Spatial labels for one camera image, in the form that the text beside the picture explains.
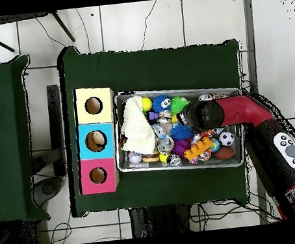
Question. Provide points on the dark grey stand base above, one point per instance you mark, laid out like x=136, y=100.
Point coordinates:
x=48, y=188

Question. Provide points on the cream waffle cloth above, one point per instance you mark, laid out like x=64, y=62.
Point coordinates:
x=137, y=128

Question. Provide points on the colourful confetti ball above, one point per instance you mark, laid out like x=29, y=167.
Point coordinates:
x=220, y=96

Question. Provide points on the dark green table cloth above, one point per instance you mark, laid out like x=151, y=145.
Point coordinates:
x=10, y=180
x=144, y=70

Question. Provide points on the brown toy football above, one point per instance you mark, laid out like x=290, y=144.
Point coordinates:
x=224, y=153

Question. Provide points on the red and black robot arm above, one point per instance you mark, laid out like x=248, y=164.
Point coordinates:
x=240, y=109

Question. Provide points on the wooden three-hole box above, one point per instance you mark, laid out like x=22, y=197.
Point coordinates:
x=104, y=113

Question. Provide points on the yellow ball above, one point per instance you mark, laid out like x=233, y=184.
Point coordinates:
x=147, y=104

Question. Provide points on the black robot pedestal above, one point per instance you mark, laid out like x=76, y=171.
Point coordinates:
x=153, y=223

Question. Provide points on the black upright panel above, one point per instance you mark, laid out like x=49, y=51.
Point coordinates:
x=54, y=110

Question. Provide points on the silver tin can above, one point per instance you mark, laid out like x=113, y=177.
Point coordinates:
x=205, y=97

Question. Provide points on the blue spiky ball with eyes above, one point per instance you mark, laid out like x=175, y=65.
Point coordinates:
x=160, y=105

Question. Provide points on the black and white soccer ball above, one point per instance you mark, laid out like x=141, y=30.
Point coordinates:
x=226, y=138

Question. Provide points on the green spiky ball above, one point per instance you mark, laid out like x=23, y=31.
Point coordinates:
x=178, y=104

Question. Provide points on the black tripod stand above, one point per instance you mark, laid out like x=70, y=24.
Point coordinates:
x=8, y=19

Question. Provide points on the purple foam block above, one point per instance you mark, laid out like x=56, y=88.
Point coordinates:
x=153, y=115

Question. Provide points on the clear mesh bin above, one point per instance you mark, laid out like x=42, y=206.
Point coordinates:
x=142, y=168

